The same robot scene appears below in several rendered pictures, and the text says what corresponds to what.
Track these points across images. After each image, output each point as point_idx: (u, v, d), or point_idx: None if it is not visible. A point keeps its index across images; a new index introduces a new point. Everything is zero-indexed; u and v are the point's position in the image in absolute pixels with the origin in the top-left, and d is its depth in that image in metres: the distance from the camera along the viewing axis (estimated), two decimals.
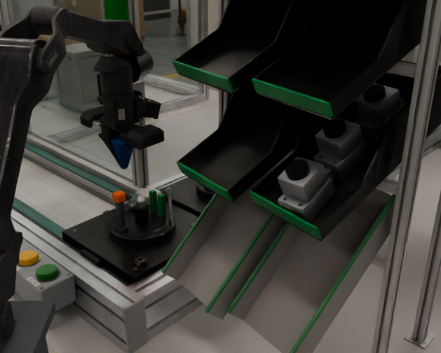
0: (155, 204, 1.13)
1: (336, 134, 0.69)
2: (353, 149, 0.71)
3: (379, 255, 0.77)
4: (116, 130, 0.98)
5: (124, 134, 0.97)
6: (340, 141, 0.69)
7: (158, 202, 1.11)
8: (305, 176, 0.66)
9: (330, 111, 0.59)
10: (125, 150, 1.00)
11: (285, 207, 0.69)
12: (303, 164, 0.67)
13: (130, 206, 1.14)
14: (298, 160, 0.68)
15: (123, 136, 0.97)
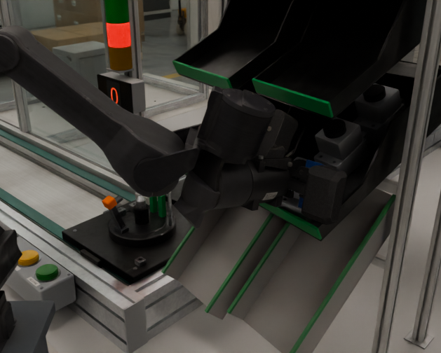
0: (155, 204, 1.13)
1: (336, 134, 0.69)
2: (353, 149, 0.71)
3: (379, 255, 0.77)
4: None
5: None
6: (340, 141, 0.69)
7: (158, 202, 1.11)
8: None
9: (330, 111, 0.59)
10: None
11: (285, 207, 0.69)
12: (303, 164, 0.67)
13: (130, 206, 1.14)
14: (298, 160, 0.68)
15: None
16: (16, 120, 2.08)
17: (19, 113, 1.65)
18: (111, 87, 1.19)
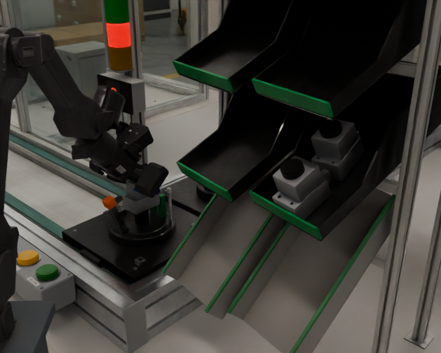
0: None
1: (294, 175, 0.66)
2: (312, 190, 0.68)
3: (379, 255, 0.77)
4: None
5: None
6: (297, 183, 0.66)
7: None
8: None
9: (330, 111, 0.59)
10: None
11: (125, 201, 1.06)
12: None
13: None
14: None
15: None
16: (16, 120, 2.08)
17: (19, 113, 1.65)
18: (111, 87, 1.19)
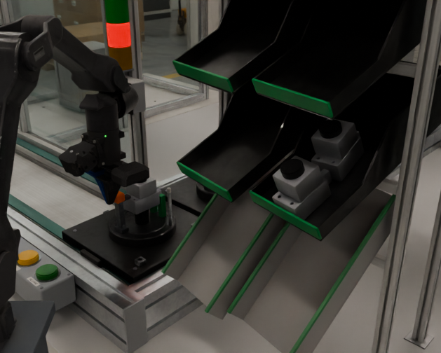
0: None
1: (294, 175, 0.66)
2: (312, 190, 0.68)
3: (379, 255, 0.77)
4: None
5: None
6: (297, 183, 0.66)
7: None
8: (142, 181, 1.05)
9: (330, 111, 0.59)
10: None
11: (125, 201, 1.06)
12: None
13: None
14: None
15: None
16: None
17: (19, 113, 1.65)
18: None
